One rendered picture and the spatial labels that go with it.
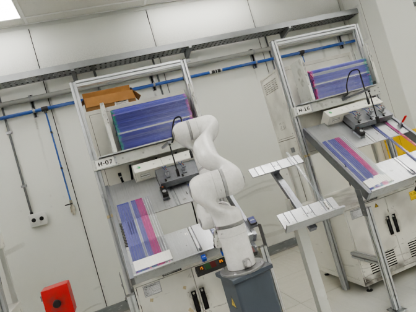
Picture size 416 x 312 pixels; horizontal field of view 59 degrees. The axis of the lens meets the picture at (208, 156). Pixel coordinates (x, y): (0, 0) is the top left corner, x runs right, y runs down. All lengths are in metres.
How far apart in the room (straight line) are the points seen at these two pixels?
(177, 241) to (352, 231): 1.26
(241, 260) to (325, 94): 1.69
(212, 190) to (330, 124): 1.59
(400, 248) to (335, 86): 1.25
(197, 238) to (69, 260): 2.10
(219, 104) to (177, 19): 1.04
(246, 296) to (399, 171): 1.48
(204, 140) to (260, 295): 0.69
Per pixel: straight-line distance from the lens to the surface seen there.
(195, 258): 2.00
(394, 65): 4.75
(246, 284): 1.54
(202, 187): 1.48
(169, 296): 2.33
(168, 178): 2.31
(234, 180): 1.50
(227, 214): 1.50
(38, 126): 4.00
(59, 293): 2.11
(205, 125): 1.77
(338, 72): 3.01
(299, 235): 2.24
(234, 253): 1.53
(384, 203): 2.90
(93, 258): 3.94
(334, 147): 2.68
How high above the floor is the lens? 1.15
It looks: 1 degrees up
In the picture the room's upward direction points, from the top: 16 degrees counter-clockwise
